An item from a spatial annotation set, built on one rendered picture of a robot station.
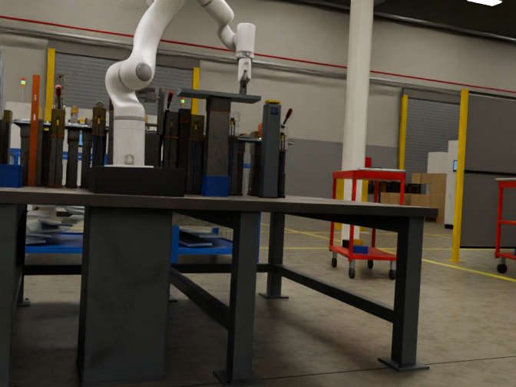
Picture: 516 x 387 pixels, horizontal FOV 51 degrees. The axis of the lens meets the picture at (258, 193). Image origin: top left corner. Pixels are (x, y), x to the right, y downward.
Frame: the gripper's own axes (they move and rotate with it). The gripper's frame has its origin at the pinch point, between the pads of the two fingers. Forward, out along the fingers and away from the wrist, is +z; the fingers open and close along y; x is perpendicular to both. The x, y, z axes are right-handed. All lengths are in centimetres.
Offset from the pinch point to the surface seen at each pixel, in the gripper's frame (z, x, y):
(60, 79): 0, 83, 4
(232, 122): 13.1, 3.2, 9.4
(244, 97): 3.7, 0.2, -8.4
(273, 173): 37.1, -16.2, -2.7
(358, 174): 29, -126, 188
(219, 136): 21.6, 10.2, -6.4
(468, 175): 17, -313, 337
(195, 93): 3.9, 22.4, -11.4
